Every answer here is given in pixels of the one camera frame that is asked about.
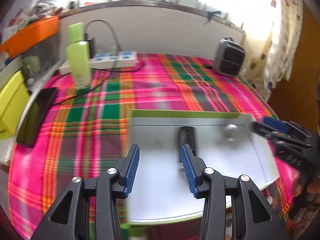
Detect small white hook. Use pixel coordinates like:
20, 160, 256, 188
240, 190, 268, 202
223, 124, 239, 142

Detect person right hand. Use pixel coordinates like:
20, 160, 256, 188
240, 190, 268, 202
289, 171, 319, 223

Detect green white cardboard tray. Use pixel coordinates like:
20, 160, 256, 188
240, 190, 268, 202
126, 110, 279, 225

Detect pink plaid bedspread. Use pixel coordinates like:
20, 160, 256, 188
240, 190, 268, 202
7, 52, 301, 240

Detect grey space heater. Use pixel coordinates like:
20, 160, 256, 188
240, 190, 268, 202
213, 37, 245, 77

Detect black smartphone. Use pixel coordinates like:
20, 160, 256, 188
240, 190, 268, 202
16, 87, 58, 148

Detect white power strip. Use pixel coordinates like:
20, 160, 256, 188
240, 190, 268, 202
58, 51, 139, 75

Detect heart pattern curtain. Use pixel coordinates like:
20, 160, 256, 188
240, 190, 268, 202
241, 0, 303, 101

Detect green lotion bottle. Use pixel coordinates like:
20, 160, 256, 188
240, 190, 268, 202
66, 22, 92, 89

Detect black charger plug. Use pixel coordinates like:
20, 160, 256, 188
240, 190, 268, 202
84, 33, 96, 59

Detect yellow shoe box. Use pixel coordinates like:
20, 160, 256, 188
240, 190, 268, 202
0, 70, 30, 140

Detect orange lid box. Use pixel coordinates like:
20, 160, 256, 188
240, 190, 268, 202
1, 16, 59, 58

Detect black charger cable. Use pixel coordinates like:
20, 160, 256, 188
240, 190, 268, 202
44, 19, 147, 106

